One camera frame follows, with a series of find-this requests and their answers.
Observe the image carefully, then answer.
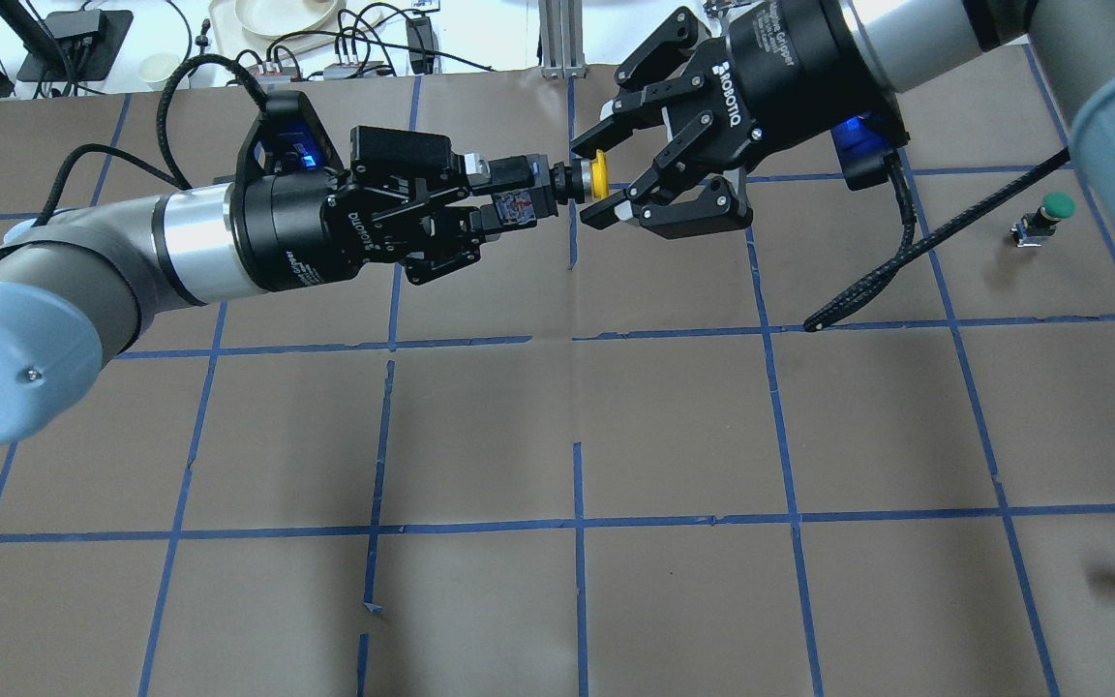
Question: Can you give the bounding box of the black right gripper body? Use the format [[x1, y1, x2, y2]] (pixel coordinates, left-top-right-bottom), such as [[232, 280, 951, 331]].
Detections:
[[702, 1, 906, 170]]

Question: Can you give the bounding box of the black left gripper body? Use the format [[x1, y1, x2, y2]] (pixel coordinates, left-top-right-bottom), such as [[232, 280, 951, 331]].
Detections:
[[229, 159, 421, 291]]

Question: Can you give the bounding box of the yellow push button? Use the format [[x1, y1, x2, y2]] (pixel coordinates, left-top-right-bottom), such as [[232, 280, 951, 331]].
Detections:
[[495, 149, 613, 233]]

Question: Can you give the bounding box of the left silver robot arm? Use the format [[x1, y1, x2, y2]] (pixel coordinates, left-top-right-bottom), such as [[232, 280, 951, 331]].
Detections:
[[0, 127, 593, 444]]

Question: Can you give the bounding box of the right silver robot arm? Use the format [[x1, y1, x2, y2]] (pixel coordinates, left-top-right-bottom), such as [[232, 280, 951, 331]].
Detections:
[[571, 1, 1115, 239]]

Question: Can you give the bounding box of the black device stand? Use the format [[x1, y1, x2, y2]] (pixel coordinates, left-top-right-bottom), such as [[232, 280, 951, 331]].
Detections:
[[0, 1, 136, 84]]

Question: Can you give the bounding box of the green push button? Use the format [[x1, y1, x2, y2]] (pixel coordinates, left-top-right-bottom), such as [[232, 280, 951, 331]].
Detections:
[[1010, 193, 1076, 250]]

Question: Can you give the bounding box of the power strip with plugs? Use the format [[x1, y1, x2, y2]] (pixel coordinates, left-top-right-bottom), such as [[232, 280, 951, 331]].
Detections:
[[240, 54, 395, 85]]

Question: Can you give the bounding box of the black power adapter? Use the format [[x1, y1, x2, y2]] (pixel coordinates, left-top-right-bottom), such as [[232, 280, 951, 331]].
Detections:
[[406, 13, 438, 75]]

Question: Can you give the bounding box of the white plate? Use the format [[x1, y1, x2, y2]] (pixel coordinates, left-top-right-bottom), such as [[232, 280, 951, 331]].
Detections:
[[231, 0, 341, 39]]

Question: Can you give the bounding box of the white paper cup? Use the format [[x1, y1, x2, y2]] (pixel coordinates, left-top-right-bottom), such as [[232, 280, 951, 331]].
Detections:
[[136, 52, 183, 91]]

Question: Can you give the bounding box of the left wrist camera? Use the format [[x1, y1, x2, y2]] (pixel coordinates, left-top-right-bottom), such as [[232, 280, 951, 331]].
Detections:
[[234, 91, 345, 185]]

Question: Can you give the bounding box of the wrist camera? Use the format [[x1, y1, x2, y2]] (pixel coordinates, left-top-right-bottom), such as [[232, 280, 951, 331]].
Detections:
[[234, 91, 345, 185], [830, 110, 910, 193]]

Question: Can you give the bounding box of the aluminium frame post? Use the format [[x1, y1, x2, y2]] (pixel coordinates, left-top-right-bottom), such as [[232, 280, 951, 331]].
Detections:
[[539, 0, 588, 80]]

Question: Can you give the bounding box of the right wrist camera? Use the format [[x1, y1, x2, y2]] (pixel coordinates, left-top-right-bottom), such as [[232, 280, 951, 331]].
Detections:
[[830, 110, 910, 193]]

